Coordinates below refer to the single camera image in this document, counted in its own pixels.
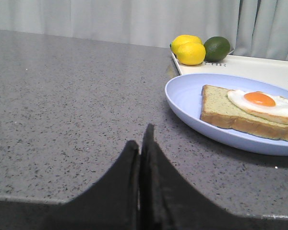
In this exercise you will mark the bottom bread slice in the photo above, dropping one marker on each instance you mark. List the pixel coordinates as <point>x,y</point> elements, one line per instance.
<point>219,111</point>

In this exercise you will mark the rear yellow lemon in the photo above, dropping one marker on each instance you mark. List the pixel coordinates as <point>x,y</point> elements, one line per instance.
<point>182,39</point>

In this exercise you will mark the front yellow lemon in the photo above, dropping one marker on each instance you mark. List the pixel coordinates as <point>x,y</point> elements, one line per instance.
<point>191,53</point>

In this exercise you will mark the green lime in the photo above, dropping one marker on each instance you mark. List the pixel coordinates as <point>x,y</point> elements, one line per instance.
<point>217,48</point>

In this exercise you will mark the light blue round plate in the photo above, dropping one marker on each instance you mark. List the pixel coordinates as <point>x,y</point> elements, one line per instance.
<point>183,94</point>

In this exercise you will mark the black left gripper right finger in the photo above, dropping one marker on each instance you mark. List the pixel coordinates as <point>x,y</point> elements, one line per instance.
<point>169,202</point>

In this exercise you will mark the fried egg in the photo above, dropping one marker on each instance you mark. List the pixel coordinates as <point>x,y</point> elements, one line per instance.
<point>270,107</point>

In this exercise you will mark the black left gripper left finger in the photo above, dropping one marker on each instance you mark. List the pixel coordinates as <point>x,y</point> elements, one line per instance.
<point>110,204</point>

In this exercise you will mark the white rectangular tray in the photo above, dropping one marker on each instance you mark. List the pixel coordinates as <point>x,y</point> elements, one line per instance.
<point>271,71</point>

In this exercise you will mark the grey-white curtain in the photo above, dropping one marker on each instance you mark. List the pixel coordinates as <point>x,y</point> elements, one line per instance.
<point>254,28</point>

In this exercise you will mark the yellow lemon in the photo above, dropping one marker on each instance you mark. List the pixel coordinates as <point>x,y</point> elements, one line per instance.
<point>191,53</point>
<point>182,39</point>

